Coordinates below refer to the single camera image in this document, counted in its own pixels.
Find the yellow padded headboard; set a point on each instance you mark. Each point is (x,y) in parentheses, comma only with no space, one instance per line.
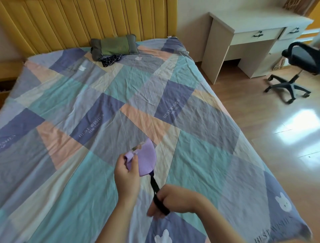
(75,22)

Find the person's right forearm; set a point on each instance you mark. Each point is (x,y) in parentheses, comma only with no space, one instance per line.
(220,222)

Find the wooden bedside table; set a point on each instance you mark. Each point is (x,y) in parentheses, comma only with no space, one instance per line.
(11,72)

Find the dark checked cloth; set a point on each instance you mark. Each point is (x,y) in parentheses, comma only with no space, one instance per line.
(110,60)

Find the white desk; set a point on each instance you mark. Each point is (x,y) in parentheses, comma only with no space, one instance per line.
(250,21)

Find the person's left thumb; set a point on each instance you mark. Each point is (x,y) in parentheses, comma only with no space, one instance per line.
(135,165)

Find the person's left hand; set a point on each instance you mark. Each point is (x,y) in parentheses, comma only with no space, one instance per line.
(126,180)

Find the person's right hand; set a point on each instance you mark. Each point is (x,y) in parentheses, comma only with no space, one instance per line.
(180,199)

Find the black office chair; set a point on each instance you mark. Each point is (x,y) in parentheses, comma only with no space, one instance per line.
(303,58)

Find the brown patterned curtain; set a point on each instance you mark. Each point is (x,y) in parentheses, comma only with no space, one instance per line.
(298,6)

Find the wide white desk drawer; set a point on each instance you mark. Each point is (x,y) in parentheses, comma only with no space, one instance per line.
(250,37)

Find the narrow white desk drawer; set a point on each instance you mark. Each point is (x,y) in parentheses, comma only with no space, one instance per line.
(291,33)

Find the person's right fingers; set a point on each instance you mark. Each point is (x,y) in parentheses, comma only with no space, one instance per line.
(153,210)

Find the pastel patchwork bed sheet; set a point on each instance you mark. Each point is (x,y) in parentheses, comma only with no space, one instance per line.
(105,105)

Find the person's left forearm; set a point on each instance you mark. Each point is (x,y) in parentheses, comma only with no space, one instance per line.
(117,222)

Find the green pillow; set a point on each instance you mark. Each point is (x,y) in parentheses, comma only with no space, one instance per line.
(113,46)

